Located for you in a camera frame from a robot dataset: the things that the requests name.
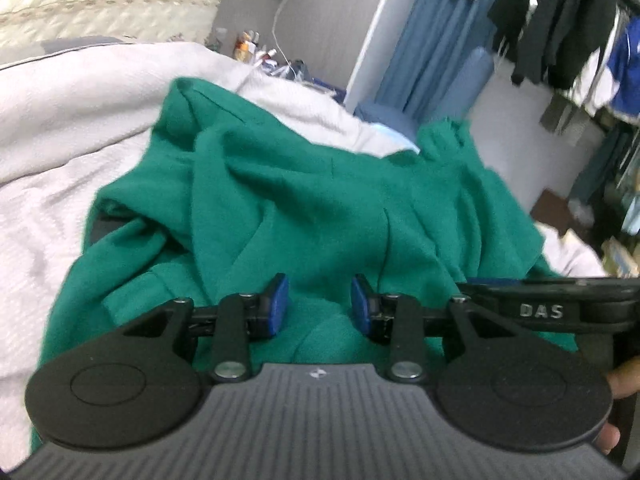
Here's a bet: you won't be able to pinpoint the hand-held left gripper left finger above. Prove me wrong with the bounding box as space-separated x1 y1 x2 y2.
122 272 291 383

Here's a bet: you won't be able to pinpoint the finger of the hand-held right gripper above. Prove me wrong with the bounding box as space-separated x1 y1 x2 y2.
456 276 507 311

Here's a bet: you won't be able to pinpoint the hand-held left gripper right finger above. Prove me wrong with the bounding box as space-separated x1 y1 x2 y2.
350 274 506 383

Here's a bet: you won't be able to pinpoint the green hoodie with white print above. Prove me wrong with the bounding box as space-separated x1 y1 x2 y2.
30 76 581 453

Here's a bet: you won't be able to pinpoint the person's right hand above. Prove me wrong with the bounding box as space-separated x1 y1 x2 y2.
595 362 640 456

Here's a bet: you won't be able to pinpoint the stack of books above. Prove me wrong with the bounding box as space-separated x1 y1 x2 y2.
600 235 640 278

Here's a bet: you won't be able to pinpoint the brown wooden cabinet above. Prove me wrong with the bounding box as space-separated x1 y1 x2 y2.
530 189 571 226

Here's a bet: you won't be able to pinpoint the hanging blue jeans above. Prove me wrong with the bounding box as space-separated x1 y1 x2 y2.
567 130 621 221

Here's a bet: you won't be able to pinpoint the light blue cloth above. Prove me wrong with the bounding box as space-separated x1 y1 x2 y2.
360 122 421 156

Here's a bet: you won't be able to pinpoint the black and white striped shirt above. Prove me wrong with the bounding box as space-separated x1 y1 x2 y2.
539 91 591 136

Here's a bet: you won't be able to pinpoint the blue covered chair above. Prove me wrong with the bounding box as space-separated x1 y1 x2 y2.
352 46 496 133

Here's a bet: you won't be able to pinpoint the blue and white jersey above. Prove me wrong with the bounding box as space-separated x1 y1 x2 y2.
605 25 640 111

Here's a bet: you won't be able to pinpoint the blue curtain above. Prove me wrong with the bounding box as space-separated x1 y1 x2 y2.
375 0 496 121

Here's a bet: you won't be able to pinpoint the cluster of small toiletry bottles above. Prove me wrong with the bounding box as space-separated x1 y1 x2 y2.
232 30 281 68

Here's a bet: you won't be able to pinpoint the grey dotted bedsheet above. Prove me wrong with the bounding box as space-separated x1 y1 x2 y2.
0 40 608 461

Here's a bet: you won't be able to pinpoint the black hanging jacket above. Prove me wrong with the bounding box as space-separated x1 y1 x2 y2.
487 0 618 91

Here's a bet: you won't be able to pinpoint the grey wardrobe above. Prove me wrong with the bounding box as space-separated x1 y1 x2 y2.
205 0 426 111

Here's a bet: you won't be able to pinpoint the grey checked pillow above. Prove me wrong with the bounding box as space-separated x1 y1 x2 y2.
0 35 126 68

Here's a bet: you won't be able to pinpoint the white charging cable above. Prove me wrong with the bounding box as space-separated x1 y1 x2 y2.
270 0 296 71

